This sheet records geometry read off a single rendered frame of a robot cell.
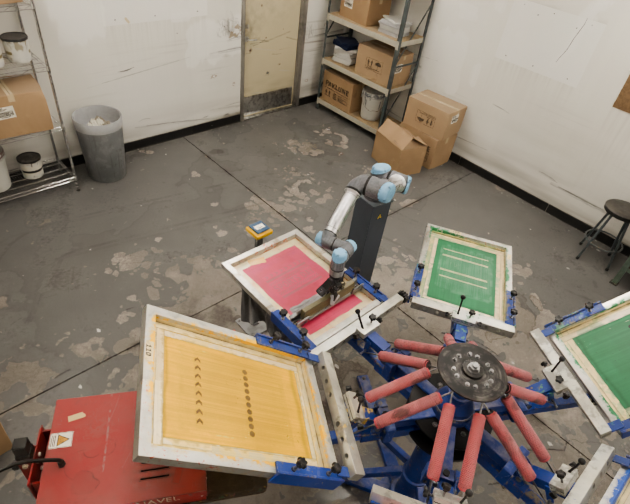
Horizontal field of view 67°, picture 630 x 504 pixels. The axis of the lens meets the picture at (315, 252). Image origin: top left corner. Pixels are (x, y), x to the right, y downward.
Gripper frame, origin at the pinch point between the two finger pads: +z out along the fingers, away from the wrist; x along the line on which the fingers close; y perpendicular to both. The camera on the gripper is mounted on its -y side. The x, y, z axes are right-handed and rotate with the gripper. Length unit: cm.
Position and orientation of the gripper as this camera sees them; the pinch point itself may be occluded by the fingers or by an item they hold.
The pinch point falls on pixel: (327, 301)
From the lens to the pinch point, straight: 266.6
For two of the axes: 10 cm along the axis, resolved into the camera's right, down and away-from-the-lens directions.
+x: -6.7, -5.4, 5.1
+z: -1.2, 7.6, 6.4
